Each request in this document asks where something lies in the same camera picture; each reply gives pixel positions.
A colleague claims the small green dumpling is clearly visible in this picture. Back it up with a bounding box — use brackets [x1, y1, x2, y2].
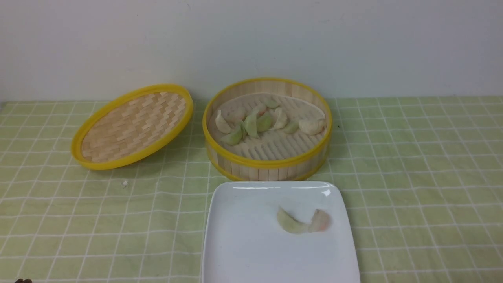
[282, 121, 299, 134]

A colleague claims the cream white dumpling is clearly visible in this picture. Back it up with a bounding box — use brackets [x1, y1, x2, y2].
[298, 119, 325, 136]

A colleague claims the green dumpling on plate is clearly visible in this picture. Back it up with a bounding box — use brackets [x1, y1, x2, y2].
[276, 206, 309, 234]

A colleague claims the white square plate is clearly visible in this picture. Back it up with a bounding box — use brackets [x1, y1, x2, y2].
[201, 181, 361, 283]

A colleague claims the pink dumpling on plate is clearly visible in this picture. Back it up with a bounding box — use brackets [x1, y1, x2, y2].
[308, 209, 332, 233]

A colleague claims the yellow-rimmed bamboo steamer basket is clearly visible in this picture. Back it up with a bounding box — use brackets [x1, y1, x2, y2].
[202, 77, 333, 181]

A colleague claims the green dumpling front left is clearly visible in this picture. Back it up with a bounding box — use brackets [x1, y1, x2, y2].
[220, 121, 247, 146]

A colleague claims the green dumpling centre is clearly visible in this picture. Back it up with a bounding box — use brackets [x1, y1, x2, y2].
[244, 110, 259, 139]

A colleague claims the white steamer liner paper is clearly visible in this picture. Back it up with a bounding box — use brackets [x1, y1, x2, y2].
[206, 93, 326, 161]

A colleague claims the green dumpling middle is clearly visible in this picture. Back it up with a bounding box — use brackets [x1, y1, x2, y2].
[256, 111, 273, 132]

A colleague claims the pinkish dumpling at back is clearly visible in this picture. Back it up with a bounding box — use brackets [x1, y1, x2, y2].
[250, 103, 268, 117]

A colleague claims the green dumpling at back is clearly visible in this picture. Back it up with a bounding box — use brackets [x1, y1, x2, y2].
[264, 98, 280, 109]

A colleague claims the yellow-rimmed bamboo steamer lid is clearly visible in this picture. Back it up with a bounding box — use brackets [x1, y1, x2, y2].
[70, 84, 194, 170]

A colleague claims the green checkered tablecloth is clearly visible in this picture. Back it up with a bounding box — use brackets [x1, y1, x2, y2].
[0, 97, 503, 283]

